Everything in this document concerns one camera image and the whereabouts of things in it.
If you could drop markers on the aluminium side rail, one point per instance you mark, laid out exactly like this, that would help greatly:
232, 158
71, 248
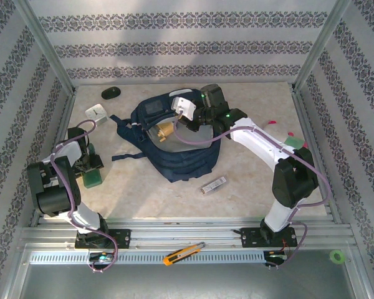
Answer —
66, 118
303, 112

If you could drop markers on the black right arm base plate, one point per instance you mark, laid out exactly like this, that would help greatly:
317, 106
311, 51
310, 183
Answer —
249, 238

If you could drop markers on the green book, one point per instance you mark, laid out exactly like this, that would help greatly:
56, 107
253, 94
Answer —
92, 180

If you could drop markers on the black computer mouse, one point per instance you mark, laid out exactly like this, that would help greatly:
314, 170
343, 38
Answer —
110, 93

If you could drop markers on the orange utility knife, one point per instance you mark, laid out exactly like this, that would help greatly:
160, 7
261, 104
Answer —
182, 253

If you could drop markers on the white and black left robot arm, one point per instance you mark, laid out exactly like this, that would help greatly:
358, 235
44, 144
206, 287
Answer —
70, 151

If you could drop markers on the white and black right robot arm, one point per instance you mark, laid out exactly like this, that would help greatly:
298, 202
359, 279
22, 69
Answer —
258, 143

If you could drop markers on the small white desk clock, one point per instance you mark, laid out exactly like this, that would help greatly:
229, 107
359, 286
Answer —
96, 113

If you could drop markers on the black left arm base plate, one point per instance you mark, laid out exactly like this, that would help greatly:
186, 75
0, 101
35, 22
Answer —
121, 238

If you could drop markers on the aluminium frame post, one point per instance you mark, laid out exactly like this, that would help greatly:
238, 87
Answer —
45, 46
321, 46

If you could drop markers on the white pink green plush toy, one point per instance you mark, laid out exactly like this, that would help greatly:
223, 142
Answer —
296, 142

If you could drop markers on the navy blue backpack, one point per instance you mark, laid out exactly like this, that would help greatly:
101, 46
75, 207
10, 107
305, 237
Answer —
187, 162

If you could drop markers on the yellow pencil sharpener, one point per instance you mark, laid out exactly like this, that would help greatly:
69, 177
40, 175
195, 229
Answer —
164, 130

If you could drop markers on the aluminium mounting rail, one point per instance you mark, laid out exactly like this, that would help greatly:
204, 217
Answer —
187, 233

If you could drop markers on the green tape roll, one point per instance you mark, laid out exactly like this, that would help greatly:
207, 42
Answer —
333, 256

